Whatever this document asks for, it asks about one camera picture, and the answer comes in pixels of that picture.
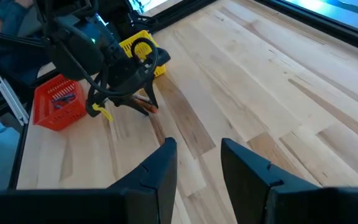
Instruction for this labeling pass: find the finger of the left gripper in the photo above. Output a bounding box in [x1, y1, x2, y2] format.
[143, 79, 160, 110]
[108, 95, 151, 116]

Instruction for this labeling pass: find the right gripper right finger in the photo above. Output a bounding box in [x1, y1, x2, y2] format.
[221, 138, 358, 224]

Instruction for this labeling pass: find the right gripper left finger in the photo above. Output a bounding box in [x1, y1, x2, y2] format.
[0, 138, 178, 224]

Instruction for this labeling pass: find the brown crayon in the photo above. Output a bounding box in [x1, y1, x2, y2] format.
[139, 100, 159, 114]

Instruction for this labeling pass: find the blue crayon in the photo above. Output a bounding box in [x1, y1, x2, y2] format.
[51, 100, 71, 110]
[57, 92, 77, 103]

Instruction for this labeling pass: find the grey crayon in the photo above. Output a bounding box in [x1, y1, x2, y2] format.
[131, 93, 151, 104]

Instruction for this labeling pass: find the yellow plastic basket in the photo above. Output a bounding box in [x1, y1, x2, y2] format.
[118, 29, 168, 78]

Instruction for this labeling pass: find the red plastic basket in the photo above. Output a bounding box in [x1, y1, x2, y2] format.
[32, 73, 88, 131]

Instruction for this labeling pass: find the silver aluminium extrusion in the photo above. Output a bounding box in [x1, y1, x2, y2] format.
[0, 73, 30, 126]

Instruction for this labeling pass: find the person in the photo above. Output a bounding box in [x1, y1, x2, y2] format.
[0, 0, 45, 38]

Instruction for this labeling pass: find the black aluminium table frame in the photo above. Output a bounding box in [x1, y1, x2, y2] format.
[0, 0, 358, 191]

